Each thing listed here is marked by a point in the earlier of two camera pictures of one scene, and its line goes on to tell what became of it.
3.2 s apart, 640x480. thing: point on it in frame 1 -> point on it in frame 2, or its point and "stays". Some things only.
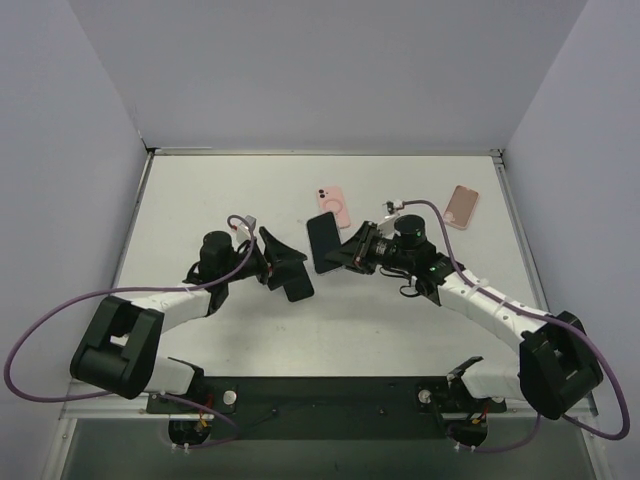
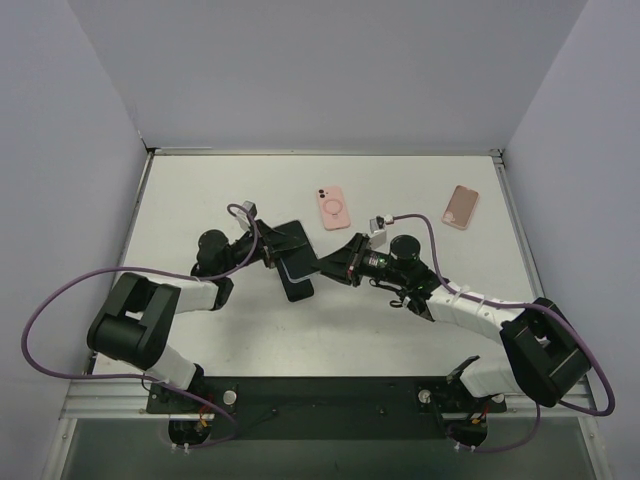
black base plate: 329,407 stays
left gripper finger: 279,251 -> 285,237
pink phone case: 461,207 stays
